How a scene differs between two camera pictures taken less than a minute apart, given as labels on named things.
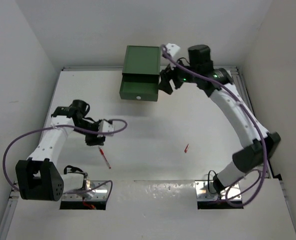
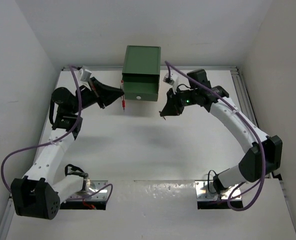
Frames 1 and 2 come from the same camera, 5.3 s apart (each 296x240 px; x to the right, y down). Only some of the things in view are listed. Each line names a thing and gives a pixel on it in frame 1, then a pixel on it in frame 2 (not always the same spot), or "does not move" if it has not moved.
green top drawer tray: [141, 87] does not move
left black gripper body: [92, 138] → [88, 98]
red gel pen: [104, 157] → [123, 100]
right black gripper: [166, 75] → [172, 107]
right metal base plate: [205, 191] does not move
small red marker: [186, 149] → [160, 111]
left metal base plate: [98, 193] does not move
